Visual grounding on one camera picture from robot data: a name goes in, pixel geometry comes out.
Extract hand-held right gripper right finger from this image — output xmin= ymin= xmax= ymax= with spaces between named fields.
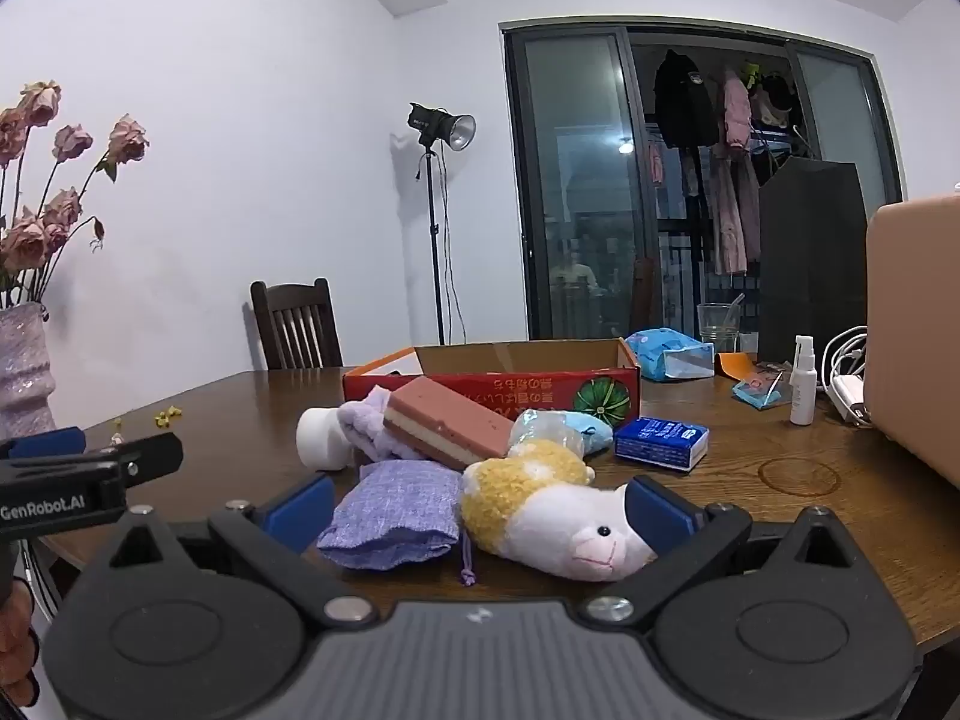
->
xmin=581 ymin=474 xmax=875 ymax=631

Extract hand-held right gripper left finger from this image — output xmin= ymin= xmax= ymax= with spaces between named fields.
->
xmin=86 ymin=474 xmax=380 ymax=631

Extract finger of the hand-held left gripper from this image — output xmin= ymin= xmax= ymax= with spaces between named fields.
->
xmin=81 ymin=431 xmax=185 ymax=494
xmin=0 ymin=426 xmax=88 ymax=461

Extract white roll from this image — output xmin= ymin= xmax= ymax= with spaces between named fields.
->
xmin=296 ymin=406 xmax=353 ymax=471

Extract blue tissue packet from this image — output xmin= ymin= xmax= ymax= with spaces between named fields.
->
xmin=613 ymin=417 xmax=710 ymax=473

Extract lavender woven drawstring pouch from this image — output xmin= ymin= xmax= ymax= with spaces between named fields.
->
xmin=315 ymin=460 xmax=481 ymax=587

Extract lavender fluffy towel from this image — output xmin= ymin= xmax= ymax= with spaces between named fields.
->
xmin=336 ymin=385 xmax=421 ymax=466

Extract yellow and white alpaca plush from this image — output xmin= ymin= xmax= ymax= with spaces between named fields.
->
xmin=459 ymin=439 xmax=659 ymax=584

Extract clear bag with pale plush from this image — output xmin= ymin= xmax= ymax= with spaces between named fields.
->
xmin=508 ymin=409 xmax=584 ymax=462

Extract pink layered sponge block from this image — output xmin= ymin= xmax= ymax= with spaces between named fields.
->
xmin=382 ymin=376 xmax=517 ymax=472

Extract red cardboard box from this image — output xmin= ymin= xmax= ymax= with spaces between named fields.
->
xmin=343 ymin=339 xmax=642 ymax=442

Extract person's left hand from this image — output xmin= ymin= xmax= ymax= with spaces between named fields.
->
xmin=0 ymin=577 xmax=40 ymax=700

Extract small blue snack packet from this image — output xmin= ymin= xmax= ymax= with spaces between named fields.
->
xmin=731 ymin=361 xmax=794 ymax=412

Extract blue wet wipes packet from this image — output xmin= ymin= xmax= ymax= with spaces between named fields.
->
xmin=624 ymin=328 xmax=717 ymax=383

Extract white spray bottle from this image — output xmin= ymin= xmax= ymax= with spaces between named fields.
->
xmin=789 ymin=335 xmax=817 ymax=426

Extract clear drinking glass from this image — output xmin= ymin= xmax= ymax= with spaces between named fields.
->
xmin=697 ymin=292 xmax=747 ymax=353

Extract dark wooden chair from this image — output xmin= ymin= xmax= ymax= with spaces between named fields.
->
xmin=250 ymin=277 xmax=344 ymax=372

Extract black paper bag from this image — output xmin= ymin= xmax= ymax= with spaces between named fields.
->
xmin=757 ymin=157 xmax=871 ymax=365

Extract long pale pink coat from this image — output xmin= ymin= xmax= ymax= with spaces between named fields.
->
xmin=709 ymin=154 xmax=762 ymax=275

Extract dried pink rose bouquet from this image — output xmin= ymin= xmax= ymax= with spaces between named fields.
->
xmin=0 ymin=79 xmax=151 ymax=308

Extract studio light on stand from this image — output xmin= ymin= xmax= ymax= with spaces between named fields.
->
xmin=407 ymin=101 xmax=477 ymax=346

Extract pink hanging jacket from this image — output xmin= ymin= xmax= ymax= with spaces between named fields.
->
xmin=720 ymin=67 xmax=753 ymax=158

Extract black hanging jacket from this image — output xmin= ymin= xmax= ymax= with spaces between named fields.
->
xmin=652 ymin=50 xmax=721 ymax=151

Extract sliding glass door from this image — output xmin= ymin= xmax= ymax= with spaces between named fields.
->
xmin=500 ymin=21 xmax=905 ymax=342

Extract hanging dark hats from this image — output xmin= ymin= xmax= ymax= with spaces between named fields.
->
xmin=742 ymin=60 xmax=796 ymax=128

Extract thin black cable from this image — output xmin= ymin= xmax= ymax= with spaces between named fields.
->
xmin=22 ymin=540 xmax=62 ymax=620

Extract white charger with cable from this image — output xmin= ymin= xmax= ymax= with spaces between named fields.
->
xmin=821 ymin=326 xmax=875 ymax=428

